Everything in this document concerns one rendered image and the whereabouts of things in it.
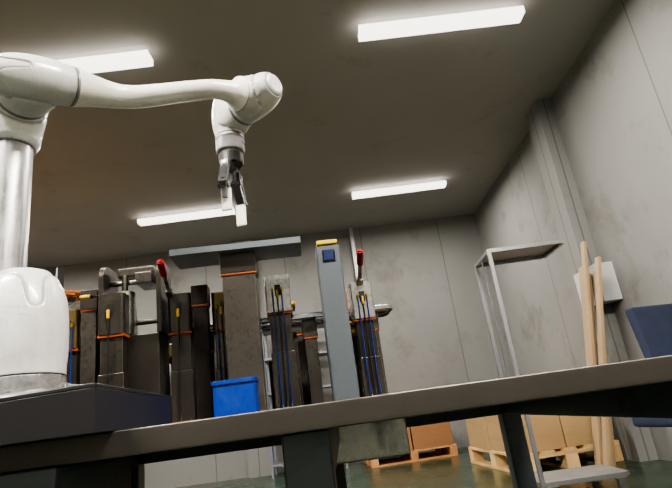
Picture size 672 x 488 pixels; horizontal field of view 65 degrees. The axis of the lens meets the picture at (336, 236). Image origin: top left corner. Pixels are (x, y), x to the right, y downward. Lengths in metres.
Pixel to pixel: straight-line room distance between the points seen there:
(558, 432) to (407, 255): 3.93
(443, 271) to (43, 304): 7.23
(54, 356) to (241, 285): 0.56
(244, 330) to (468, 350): 6.59
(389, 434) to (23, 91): 1.59
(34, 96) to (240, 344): 0.79
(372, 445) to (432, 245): 6.25
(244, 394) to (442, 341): 6.62
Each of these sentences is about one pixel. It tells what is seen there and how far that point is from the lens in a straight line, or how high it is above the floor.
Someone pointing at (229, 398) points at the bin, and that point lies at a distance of 1.34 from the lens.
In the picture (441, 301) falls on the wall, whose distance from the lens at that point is 7.94.
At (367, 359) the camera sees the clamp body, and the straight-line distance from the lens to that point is 1.63.
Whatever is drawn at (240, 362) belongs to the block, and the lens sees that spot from 1.46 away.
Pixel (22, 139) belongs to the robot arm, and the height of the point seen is 1.42.
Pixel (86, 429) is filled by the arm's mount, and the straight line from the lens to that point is 0.88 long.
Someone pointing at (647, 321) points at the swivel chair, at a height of 0.91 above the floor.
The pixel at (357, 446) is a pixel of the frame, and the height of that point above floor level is 0.55.
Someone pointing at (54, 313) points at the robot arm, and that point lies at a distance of 1.15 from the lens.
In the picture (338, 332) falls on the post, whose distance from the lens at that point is 1.47.
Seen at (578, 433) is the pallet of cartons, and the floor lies 0.25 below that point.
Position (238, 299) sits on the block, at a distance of 1.49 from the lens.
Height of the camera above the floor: 0.68
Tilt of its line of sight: 18 degrees up
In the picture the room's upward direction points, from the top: 8 degrees counter-clockwise
